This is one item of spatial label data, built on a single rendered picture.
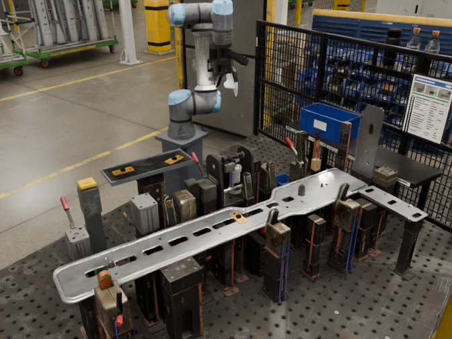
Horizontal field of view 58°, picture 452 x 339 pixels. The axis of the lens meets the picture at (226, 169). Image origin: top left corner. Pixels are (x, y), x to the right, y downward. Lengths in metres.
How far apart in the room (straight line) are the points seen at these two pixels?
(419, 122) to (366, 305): 0.93
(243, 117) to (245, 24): 0.97
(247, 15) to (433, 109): 2.46
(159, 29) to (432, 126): 7.87
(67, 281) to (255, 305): 0.73
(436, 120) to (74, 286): 1.70
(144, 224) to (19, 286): 0.66
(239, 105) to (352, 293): 3.00
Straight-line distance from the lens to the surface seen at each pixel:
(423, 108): 2.19
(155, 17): 9.46
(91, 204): 1.70
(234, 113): 4.56
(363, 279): 1.93
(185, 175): 2.19
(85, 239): 1.55
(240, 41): 4.29
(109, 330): 1.33
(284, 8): 6.37
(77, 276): 1.49
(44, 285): 1.97
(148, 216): 1.59
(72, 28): 9.63
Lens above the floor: 1.94
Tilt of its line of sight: 27 degrees down
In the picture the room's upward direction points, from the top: straight up
